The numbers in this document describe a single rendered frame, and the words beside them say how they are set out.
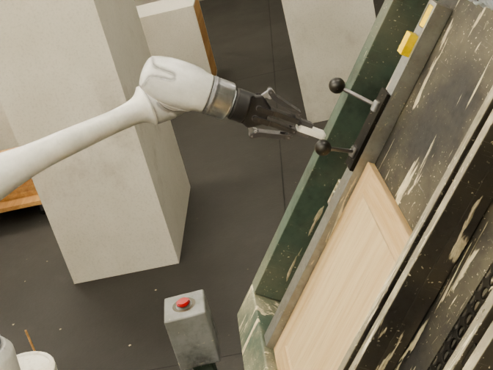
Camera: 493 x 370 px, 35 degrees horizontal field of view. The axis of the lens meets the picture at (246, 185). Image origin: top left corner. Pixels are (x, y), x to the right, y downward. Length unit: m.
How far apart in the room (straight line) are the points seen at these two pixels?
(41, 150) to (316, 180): 0.76
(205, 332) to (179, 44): 4.55
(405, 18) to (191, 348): 1.07
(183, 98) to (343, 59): 3.70
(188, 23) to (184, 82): 4.79
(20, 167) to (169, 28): 4.91
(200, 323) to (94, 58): 1.92
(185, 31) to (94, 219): 2.70
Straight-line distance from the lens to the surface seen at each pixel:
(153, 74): 1.75
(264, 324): 2.16
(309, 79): 5.43
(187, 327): 2.25
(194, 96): 1.75
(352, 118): 2.06
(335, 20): 5.32
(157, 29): 6.57
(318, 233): 1.93
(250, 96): 1.80
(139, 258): 4.31
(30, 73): 3.95
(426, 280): 1.41
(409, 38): 1.78
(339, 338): 1.72
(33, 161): 1.72
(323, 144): 1.76
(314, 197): 2.13
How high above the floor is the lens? 2.18
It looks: 26 degrees down
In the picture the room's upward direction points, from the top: 15 degrees counter-clockwise
